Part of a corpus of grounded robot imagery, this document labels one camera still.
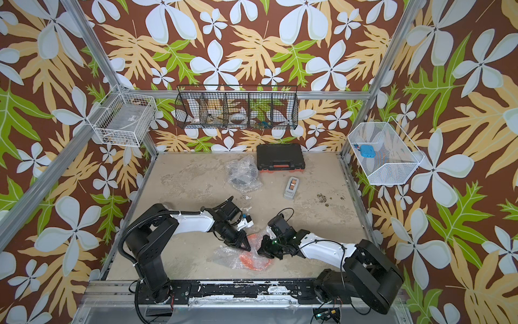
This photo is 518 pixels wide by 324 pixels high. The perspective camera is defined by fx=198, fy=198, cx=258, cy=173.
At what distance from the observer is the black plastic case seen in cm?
110

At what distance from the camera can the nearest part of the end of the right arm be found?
628 millimetres

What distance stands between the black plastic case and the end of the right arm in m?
0.41

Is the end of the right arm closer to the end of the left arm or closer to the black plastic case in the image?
the end of the left arm
